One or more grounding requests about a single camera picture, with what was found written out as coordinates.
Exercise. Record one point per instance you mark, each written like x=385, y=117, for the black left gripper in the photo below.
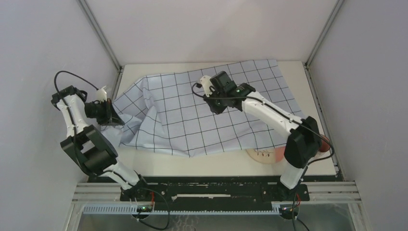
x=111, y=116

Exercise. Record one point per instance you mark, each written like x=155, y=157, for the white checked tablecloth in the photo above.
x=164, y=113

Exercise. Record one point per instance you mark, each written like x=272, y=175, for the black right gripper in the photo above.
x=209, y=99

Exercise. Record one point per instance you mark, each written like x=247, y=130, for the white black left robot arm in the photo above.
x=86, y=145

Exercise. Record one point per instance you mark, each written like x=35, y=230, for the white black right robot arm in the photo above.
x=303, y=139

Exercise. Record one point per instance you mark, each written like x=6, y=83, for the cream pink branch plate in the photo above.
x=267, y=156

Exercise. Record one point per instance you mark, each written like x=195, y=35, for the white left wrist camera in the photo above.
x=101, y=94

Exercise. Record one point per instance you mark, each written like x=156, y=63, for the pink patterned mug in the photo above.
x=325, y=147

